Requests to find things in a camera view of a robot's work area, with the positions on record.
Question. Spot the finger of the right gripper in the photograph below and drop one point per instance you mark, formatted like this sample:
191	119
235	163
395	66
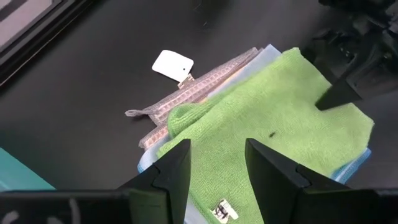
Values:
339	95

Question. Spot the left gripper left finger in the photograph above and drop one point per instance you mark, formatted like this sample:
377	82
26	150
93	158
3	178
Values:
174	193

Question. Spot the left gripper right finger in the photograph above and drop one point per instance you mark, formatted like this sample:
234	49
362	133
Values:
273	193

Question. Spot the green microfiber towel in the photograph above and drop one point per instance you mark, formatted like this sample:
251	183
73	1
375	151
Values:
264	124

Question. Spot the white waffle-weave towel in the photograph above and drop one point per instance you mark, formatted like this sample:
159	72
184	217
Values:
199	90

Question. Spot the pale blue teal-edged towel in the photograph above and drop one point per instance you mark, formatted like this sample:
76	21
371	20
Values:
172	65

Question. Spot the teal plastic bin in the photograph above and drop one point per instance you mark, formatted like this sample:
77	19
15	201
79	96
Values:
18	174

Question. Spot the black table frame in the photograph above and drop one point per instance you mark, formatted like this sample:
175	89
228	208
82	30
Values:
31	34

